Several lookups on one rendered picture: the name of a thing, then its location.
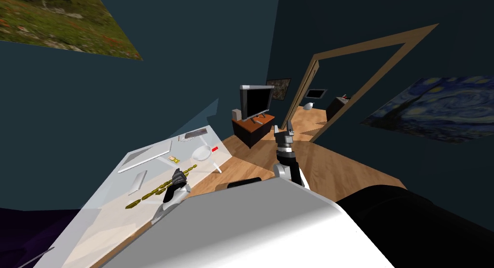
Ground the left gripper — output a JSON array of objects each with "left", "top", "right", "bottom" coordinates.
[{"left": 171, "top": 168, "right": 189, "bottom": 188}]

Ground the green landscape picture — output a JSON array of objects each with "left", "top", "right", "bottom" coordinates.
[{"left": 0, "top": 0, "right": 144, "bottom": 62}]

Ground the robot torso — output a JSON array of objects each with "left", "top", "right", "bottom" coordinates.
[{"left": 101, "top": 176, "right": 395, "bottom": 268}]

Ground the dark cabinet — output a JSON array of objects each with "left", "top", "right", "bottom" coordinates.
[{"left": 326, "top": 94, "right": 350, "bottom": 122}]

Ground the brown stand with television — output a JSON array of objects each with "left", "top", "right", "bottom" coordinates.
[{"left": 231, "top": 84, "right": 277, "bottom": 149}]

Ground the white bowl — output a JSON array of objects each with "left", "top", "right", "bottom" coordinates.
[{"left": 191, "top": 145, "right": 213, "bottom": 162}]

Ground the dark wall screen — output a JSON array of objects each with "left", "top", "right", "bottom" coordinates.
[{"left": 304, "top": 88, "right": 328, "bottom": 100}]

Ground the dark grey flat pad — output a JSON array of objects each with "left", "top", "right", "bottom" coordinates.
[{"left": 184, "top": 128, "right": 209, "bottom": 140}]

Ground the gold bead chain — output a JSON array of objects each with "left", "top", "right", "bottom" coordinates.
[{"left": 125, "top": 164, "right": 199, "bottom": 211}]

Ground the silver closed laptop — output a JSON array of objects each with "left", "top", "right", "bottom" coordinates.
[{"left": 117, "top": 140, "right": 174, "bottom": 174}]

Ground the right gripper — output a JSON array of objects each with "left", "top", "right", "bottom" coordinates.
[{"left": 274, "top": 120, "right": 295, "bottom": 147}]

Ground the white glass desk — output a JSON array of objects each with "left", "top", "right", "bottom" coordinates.
[{"left": 34, "top": 125, "right": 233, "bottom": 268}]

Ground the small dark painting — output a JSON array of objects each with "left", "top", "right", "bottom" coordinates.
[{"left": 266, "top": 78, "right": 292, "bottom": 102}]

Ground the blue starry night painting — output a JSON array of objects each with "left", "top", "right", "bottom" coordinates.
[{"left": 360, "top": 76, "right": 494, "bottom": 145}]

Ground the white flat remote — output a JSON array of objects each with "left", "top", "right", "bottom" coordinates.
[{"left": 128, "top": 169, "right": 149, "bottom": 196}]

